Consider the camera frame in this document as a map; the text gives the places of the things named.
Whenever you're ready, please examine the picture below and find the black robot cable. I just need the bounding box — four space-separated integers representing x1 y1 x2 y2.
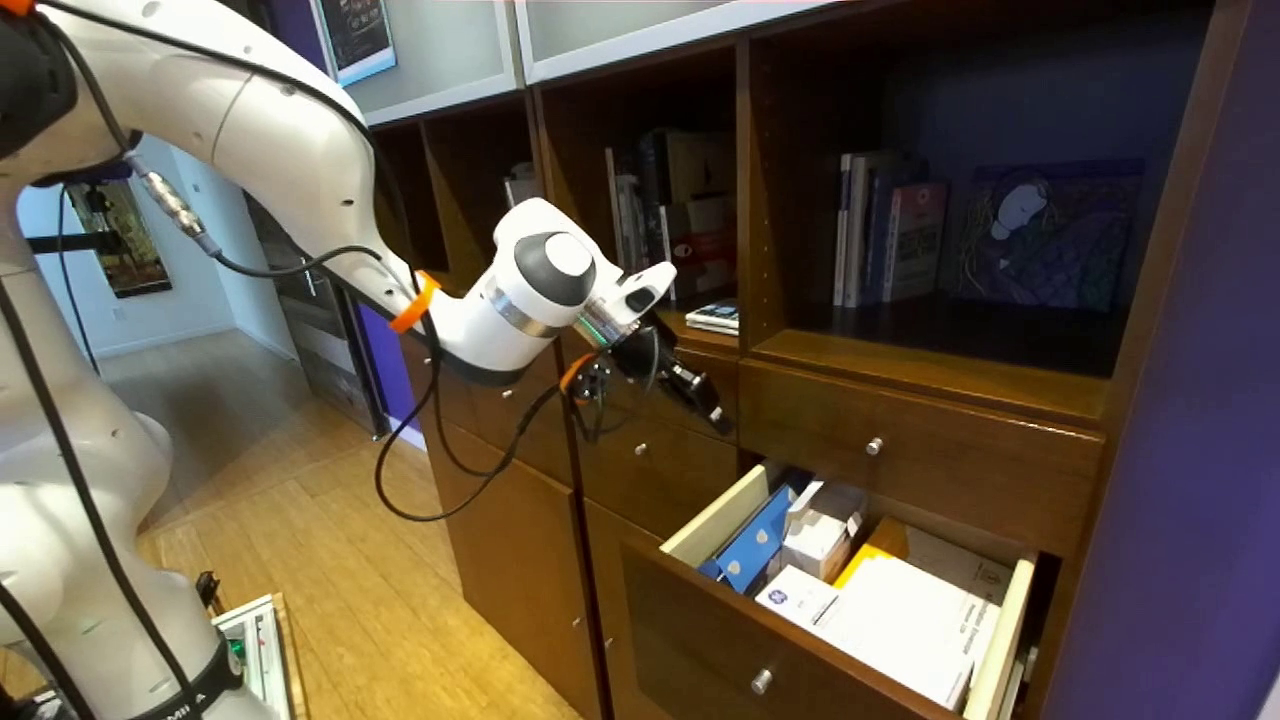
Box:
0 157 644 720

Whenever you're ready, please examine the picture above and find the row of books middle shelf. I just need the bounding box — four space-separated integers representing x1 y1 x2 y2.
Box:
604 127 734 308

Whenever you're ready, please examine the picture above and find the wooden drawer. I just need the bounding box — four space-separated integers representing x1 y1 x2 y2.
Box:
741 359 1103 554
622 463 1036 720

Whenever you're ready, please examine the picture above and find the brown wooden cabinet unit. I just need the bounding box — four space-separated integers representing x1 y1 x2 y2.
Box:
373 0 1277 720

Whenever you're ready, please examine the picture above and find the white framed board on floor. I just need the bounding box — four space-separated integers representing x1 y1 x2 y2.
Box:
215 590 309 720

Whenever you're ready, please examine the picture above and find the small flat book on shelf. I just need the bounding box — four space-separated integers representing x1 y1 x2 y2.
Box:
685 298 741 335

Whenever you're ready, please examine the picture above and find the row of books shelf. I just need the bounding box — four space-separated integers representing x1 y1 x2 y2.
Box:
604 127 734 308
831 150 947 308

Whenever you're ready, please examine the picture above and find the white notepad in drawer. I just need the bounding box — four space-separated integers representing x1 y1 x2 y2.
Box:
817 552 999 707

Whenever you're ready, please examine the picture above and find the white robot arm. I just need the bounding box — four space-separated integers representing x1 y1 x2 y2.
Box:
0 0 727 720

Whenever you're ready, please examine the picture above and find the framed wall picture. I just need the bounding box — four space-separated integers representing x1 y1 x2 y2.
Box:
73 179 171 295

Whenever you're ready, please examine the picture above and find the frosted glass upper cabinet door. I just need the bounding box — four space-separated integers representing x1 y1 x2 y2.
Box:
510 0 842 89

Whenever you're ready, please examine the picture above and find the row of books left shelf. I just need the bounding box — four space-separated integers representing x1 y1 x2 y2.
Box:
831 150 947 308

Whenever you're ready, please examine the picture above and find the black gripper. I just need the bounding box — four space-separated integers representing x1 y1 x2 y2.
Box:
604 321 733 432

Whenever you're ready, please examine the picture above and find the blue box in drawer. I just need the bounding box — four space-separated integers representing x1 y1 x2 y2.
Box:
699 483 794 590

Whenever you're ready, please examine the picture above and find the dark blue picture in shelf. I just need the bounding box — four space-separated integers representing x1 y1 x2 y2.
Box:
943 160 1143 313

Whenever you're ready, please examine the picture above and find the small white box in drawer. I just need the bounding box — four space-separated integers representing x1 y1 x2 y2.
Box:
785 511 851 580

